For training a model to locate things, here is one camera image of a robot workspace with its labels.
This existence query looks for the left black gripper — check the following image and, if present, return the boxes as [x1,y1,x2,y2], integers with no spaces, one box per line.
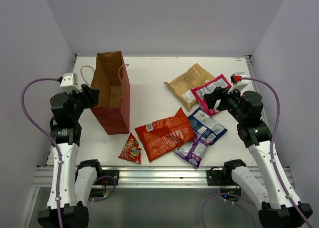
[64,84,99,121]

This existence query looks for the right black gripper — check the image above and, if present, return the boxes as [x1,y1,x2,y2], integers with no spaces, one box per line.
[204,84,246,123]

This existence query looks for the pink snack bag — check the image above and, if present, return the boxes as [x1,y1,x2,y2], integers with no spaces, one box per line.
[191,74,231,117]

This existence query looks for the blue snack bag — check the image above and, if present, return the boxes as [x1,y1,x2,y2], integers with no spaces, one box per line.
[188,107,228,145]

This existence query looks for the tan paper snack bag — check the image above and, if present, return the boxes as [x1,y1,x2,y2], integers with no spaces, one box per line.
[165,63,215,111]

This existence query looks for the red paper bag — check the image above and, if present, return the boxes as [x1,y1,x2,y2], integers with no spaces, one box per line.
[90,51,130,135]

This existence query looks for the purple snack bag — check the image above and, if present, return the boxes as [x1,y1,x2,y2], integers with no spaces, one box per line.
[175,136,210,168]

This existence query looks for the large orange chips bag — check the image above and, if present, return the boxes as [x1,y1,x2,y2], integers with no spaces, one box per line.
[135,108,194,162]

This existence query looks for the small red snack packet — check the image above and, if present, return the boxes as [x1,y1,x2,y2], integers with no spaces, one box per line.
[118,133,141,165]

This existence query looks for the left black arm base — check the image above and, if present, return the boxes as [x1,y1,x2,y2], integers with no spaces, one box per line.
[96,170,120,188]

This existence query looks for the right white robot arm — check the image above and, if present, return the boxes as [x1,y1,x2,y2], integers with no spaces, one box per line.
[204,88,313,228]

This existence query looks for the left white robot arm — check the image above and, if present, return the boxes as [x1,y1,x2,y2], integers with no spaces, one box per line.
[37,84,99,228]

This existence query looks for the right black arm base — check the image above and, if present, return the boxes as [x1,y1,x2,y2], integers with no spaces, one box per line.
[206,167,242,201]

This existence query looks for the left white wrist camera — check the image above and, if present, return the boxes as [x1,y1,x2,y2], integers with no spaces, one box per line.
[60,73,81,93]

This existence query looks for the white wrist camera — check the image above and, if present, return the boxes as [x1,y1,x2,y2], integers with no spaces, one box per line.
[60,73,81,93]
[227,72,249,94]

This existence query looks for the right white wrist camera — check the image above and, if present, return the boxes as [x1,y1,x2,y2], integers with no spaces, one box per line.
[227,72,249,94]

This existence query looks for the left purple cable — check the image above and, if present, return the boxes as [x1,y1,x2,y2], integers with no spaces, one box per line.
[21,78,66,228]

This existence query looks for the aluminium front rail frame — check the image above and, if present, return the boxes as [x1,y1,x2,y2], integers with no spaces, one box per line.
[18,53,307,228]

